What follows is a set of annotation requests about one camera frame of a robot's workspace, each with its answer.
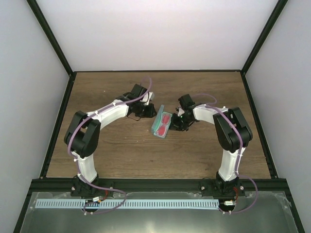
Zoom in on metal sheet panel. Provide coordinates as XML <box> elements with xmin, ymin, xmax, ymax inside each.
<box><xmin>20</xmin><ymin>192</ymin><xmax>298</xmax><ymax>233</ymax></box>

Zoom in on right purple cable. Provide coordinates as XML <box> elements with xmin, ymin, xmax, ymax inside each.
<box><xmin>191</xmin><ymin>94</ymin><xmax>259</xmax><ymax>215</ymax></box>

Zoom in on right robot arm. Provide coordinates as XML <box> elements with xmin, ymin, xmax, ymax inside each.
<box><xmin>169</xmin><ymin>94</ymin><xmax>253</xmax><ymax>196</ymax></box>

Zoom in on teal glasses case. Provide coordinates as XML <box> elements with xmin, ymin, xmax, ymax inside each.
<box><xmin>151</xmin><ymin>105</ymin><xmax>173</xmax><ymax>138</ymax></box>

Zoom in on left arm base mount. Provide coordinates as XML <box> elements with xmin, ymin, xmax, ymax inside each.
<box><xmin>71</xmin><ymin>176</ymin><xmax>112</xmax><ymax>198</ymax></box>

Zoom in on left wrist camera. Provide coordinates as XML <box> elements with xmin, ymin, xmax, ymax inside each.
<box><xmin>141</xmin><ymin>92</ymin><xmax>155</xmax><ymax>106</ymax></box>

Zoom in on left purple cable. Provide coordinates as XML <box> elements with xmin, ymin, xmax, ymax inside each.
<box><xmin>67</xmin><ymin>76</ymin><xmax>153</xmax><ymax>216</ymax></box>

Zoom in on black aluminium frame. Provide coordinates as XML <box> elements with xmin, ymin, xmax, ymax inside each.
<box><xmin>13</xmin><ymin>0</ymin><xmax>306</xmax><ymax>233</ymax></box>

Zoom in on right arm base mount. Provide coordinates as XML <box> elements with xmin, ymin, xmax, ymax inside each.
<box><xmin>199</xmin><ymin>178</ymin><xmax>245</xmax><ymax>198</ymax></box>

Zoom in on pink transparent sunglasses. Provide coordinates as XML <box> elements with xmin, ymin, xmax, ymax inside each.
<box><xmin>156</xmin><ymin>113</ymin><xmax>172</xmax><ymax>138</ymax></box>

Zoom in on purple cable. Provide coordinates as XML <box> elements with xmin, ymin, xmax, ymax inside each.
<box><xmin>67</xmin><ymin>76</ymin><xmax>153</xmax><ymax>216</ymax></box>
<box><xmin>191</xmin><ymin>94</ymin><xmax>259</xmax><ymax>215</ymax></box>

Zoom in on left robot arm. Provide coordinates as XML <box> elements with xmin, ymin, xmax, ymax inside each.
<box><xmin>64</xmin><ymin>84</ymin><xmax>156</xmax><ymax>196</ymax></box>

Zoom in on light blue slotted cable duct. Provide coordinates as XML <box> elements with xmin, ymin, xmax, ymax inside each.
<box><xmin>35</xmin><ymin>199</ymin><xmax>219</xmax><ymax>210</ymax></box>

